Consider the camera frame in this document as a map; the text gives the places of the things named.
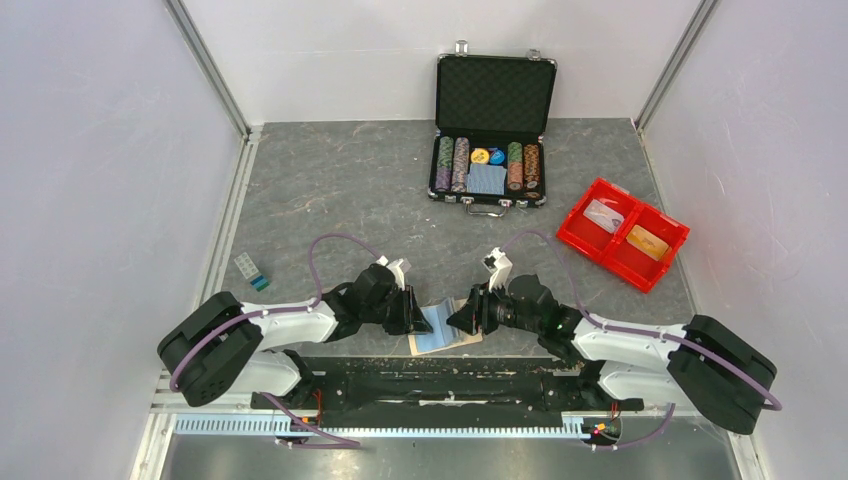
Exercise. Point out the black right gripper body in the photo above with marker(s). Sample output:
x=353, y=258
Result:
x=496, y=309

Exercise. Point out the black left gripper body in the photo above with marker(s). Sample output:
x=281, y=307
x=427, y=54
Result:
x=397, y=316

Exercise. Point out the beige leather card holder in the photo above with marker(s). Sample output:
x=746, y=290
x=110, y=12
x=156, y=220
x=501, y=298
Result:
x=443, y=336

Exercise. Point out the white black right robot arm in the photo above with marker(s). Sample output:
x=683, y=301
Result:
x=702, y=364

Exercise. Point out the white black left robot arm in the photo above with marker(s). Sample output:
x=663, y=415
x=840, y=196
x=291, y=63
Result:
x=227, y=345

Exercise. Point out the blue playing card deck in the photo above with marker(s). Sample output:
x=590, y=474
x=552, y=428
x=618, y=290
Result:
x=486, y=179

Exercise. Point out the white card in bin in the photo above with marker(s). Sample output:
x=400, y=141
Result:
x=603, y=216

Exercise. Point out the yellow card in bin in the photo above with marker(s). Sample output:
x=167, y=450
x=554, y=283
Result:
x=647, y=242

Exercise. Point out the blue dealer chip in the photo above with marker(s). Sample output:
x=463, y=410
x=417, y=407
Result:
x=497, y=156

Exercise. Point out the yellow dealer chip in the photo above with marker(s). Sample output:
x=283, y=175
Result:
x=480, y=156

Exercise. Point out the green purple chip row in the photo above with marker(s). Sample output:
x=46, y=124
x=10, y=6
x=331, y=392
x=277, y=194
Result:
x=444, y=162

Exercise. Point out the red double plastic bin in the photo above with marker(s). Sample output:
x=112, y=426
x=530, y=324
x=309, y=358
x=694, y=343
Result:
x=612, y=251

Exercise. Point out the green orange chip row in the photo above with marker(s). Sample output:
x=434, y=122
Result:
x=515, y=169

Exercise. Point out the orange brown chip row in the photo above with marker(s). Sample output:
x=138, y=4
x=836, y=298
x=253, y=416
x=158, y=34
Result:
x=531, y=173

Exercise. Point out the pink white chip row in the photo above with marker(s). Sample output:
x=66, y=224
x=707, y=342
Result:
x=460, y=164

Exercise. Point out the black poker chip case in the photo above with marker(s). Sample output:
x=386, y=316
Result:
x=492, y=100

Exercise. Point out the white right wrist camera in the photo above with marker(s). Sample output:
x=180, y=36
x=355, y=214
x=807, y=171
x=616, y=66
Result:
x=499, y=267

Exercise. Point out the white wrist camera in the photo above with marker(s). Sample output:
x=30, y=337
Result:
x=398, y=268
x=499, y=267

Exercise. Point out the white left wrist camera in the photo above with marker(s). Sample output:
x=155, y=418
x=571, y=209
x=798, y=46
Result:
x=398, y=268

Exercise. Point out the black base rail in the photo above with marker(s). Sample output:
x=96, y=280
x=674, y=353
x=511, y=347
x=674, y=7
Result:
x=422, y=392

